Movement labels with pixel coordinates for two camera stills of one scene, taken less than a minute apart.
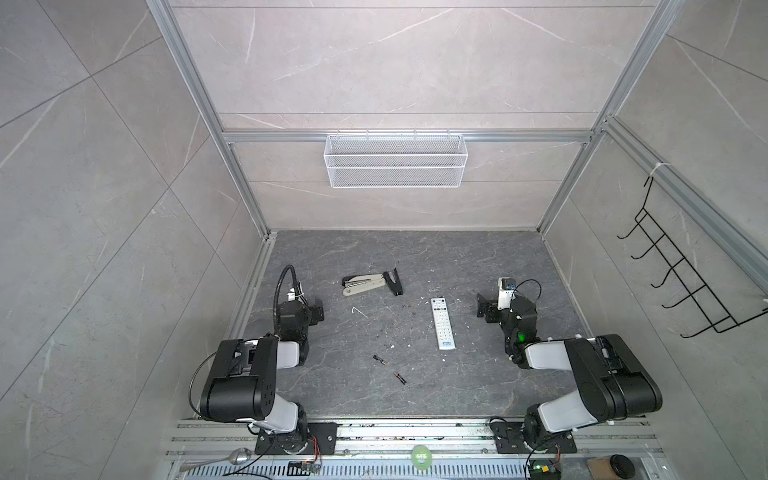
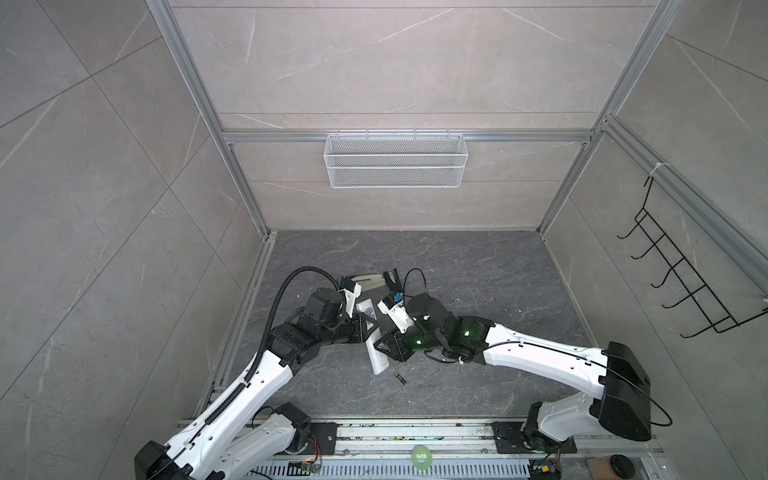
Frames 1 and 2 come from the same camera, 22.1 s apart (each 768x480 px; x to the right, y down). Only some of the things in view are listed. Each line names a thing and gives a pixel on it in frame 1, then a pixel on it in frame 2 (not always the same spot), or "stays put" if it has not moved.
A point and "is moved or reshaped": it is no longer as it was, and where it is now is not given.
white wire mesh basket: (396, 160) stays put
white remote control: (444, 334) is moved or reshaped
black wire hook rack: (697, 289) stays put
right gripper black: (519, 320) → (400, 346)
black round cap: (621, 466) stays put
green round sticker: (421, 457) stays put
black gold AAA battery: (399, 377) stays put
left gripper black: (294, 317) → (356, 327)
